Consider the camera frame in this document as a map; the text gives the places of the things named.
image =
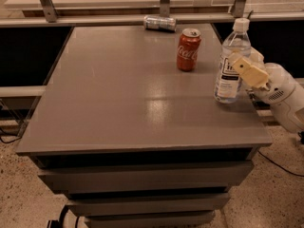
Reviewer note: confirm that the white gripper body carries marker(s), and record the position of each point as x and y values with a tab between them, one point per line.
278	85

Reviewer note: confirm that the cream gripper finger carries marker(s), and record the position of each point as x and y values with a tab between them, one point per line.
252	73
257	58

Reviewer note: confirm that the clear plastic water bottle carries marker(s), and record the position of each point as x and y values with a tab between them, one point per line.
228	82

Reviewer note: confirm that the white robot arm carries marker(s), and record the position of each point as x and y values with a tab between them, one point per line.
290	114

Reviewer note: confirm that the red Coca-Cola can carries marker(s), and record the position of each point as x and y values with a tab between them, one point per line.
188	48

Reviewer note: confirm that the silver blue can lying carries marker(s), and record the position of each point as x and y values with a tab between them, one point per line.
159	23

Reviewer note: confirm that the grey drawer cabinet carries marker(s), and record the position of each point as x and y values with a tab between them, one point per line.
132	141

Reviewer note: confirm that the metal railing frame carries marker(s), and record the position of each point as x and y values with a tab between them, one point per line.
34	14

